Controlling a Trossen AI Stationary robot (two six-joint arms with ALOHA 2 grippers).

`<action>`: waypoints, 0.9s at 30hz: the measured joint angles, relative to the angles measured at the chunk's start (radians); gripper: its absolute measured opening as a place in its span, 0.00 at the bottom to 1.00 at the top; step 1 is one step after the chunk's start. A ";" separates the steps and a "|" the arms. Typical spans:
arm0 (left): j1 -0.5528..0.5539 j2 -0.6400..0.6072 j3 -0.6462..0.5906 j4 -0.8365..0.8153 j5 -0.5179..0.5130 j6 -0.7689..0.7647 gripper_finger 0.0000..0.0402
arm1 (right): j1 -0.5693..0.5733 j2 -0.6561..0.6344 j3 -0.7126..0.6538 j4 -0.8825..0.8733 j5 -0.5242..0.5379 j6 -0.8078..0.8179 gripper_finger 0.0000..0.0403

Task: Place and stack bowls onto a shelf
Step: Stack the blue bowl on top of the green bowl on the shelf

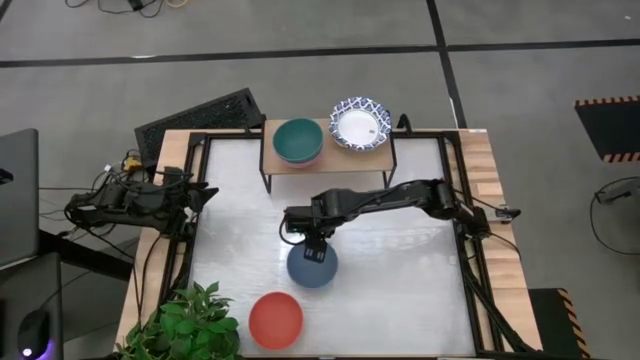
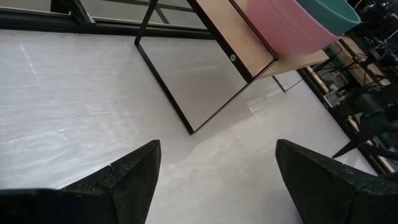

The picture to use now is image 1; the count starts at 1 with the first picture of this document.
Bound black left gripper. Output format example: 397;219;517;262
164;179;220;217

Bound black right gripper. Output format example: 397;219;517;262
282;194;341;264

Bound blue-grey bowl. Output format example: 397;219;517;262
286;242;339;290

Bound pink bowl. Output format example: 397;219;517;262
276;152;322;169

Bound dark green bowl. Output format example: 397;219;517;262
272;117;325;164

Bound blue patterned white bowl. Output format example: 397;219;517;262
328;96;393;153

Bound wooden shelf with black legs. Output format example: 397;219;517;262
258;117;399;195

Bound black perforated panel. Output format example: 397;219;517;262
133;87;267;162

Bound orange-red bowl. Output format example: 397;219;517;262
248;291;305;351

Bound green leafy plant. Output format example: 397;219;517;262
114;280;242;360

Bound black computer mouse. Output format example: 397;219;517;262
17;308;54;360

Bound black mat with hazard stripes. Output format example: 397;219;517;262
528;288;592;360
573;95;640;164

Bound grey floor device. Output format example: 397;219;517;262
594;185;640;205

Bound black metal table frame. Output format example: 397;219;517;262
158;129;504;359

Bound white mounting bracket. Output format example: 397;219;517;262
479;203;522;224

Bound black cables on floor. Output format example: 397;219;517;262
64;0;189;19

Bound black floor cable loop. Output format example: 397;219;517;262
589;175;640;257

